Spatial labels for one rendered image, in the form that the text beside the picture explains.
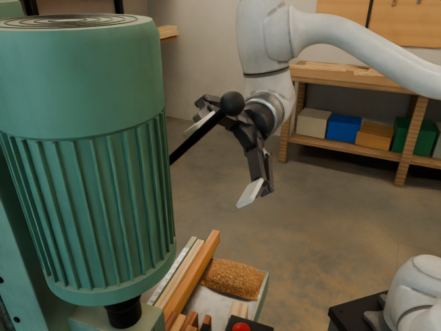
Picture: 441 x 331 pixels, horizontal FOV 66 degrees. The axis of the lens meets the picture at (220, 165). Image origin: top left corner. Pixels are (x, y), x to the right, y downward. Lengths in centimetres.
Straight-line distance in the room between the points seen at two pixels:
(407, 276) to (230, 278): 46
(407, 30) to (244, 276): 296
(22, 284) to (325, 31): 67
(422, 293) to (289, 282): 121
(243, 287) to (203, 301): 10
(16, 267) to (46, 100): 28
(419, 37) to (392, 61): 276
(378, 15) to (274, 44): 281
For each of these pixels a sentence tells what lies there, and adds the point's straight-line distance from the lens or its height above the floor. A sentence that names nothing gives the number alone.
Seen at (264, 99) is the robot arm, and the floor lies 133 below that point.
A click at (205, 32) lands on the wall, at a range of 400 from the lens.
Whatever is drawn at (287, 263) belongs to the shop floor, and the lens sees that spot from 225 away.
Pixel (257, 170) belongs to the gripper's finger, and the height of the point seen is 125.
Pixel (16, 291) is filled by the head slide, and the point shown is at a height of 115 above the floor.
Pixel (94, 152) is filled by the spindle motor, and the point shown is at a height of 140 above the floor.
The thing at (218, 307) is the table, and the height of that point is 90.
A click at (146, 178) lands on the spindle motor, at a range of 38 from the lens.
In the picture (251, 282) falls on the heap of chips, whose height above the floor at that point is 92.
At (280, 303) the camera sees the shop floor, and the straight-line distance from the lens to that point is 203.
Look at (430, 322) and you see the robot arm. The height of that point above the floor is 92.
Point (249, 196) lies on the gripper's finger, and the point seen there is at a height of 125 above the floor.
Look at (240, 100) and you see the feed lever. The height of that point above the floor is 140.
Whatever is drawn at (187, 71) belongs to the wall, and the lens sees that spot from 419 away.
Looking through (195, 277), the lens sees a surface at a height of 93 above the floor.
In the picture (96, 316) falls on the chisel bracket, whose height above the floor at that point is 107.
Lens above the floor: 154
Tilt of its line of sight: 28 degrees down
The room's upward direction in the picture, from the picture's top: straight up
